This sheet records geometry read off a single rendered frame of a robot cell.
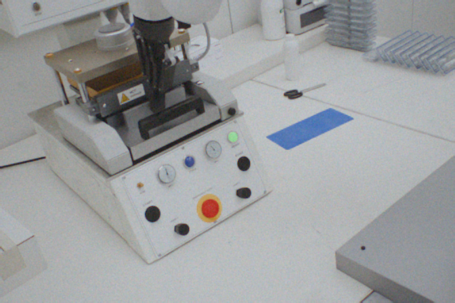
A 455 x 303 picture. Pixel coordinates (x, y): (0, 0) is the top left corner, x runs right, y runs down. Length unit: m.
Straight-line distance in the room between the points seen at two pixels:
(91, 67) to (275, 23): 0.99
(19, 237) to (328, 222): 0.62
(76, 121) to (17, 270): 0.32
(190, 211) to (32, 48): 0.83
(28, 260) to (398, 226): 0.72
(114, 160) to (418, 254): 0.58
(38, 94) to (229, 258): 0.93
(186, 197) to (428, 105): 0.75
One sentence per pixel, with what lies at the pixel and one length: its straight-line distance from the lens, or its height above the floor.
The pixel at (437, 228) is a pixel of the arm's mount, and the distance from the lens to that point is 1.08.
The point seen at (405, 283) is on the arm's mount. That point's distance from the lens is 0.97.
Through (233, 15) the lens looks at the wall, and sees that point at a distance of 2.17.
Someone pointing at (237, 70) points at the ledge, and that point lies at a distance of 1.80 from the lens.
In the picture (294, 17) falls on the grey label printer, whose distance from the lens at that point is 2.01.
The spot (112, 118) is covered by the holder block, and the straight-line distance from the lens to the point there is 1.18.
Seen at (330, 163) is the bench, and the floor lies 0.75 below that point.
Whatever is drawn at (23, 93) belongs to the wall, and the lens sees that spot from 1.78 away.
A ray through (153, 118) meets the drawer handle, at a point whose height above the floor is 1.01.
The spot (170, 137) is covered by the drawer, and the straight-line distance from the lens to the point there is 1.13.
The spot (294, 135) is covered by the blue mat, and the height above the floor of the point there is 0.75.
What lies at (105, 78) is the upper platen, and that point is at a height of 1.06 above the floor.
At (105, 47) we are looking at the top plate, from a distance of 1.21.
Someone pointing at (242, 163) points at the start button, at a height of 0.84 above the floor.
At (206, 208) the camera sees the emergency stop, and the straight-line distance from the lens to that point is 1.16.
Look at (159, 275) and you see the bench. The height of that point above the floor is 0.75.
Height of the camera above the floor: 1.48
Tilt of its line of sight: 30 degrees down
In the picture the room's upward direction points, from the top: 10 degrees counter-clockwise
